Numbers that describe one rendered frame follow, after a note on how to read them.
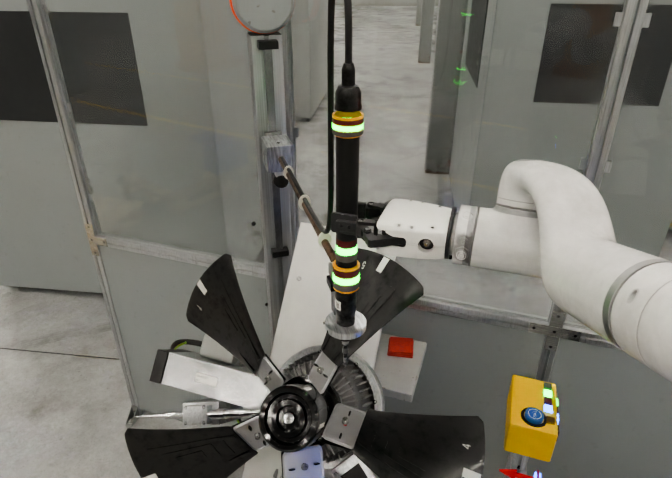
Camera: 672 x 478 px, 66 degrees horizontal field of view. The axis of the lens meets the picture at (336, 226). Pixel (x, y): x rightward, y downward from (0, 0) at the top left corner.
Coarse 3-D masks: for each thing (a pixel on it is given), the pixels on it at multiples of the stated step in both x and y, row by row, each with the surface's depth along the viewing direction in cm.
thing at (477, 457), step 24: (360, 432) 97; (384, 432) 97; (408, 432) 98; (432, 432) 98; (456, 432) 97; (480, 432) 97; (360, 456) 93; (384, 456) 93; (408, 456) 93; (432, 456) 94; (456, 456) 94; (480, 456) 94
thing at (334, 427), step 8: (336, 408) 102; (344, 408) 102; (352, 408) 102; (336, 416) 100; (344, 416) 100; (352, 416) 101; (360, 416) 101; (328, 424) 98; (336, 424) 99; (352, 424) 99; (360, 424) 99; (328, 432) 97; (336, 432) 97; (344, 432) 97; (352, 432) 97; (328, 440) 95; (336, 440) 95; (344, 440) 96; (352, 440) 96; (352, 448) 95
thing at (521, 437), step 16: (512, 384) 124; (528, 384) 123; (512, 400) 119; (528, 400) 119; (512, 416) 115; (544, 416) 115; (512, 432) 114; (528, 432) 113; (544, 432) 111; (512, 448) 116; (528, 448) 115; (544, 448) 113
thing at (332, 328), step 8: (328, 264) 87; (328, 272) 88; (328, 280) 86; (328, 320) 87; (360, 320) 87; (328, 328) 85; (336, 328) 85; (344, 328) 85; (352, 328) 85; (360, 328) 85; (336, 336) 84; (344, 336) 84; (352, 336) 84
